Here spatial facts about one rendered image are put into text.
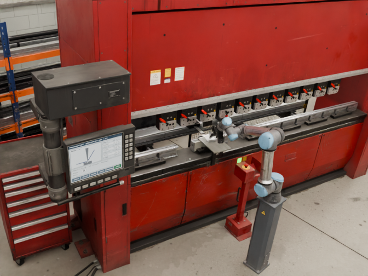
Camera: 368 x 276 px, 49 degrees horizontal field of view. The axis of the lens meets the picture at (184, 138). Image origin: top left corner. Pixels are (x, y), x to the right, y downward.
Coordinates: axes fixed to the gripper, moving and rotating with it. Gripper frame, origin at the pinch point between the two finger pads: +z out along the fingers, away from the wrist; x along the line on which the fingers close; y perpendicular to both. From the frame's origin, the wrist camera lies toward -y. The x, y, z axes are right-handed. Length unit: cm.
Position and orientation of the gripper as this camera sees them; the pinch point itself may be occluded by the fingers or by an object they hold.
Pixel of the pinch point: (213, 138)
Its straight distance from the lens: 355.6
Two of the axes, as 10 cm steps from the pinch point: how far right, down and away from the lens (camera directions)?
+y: -2.2, -9.3, 3.0
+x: -9.3, 1.1, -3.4
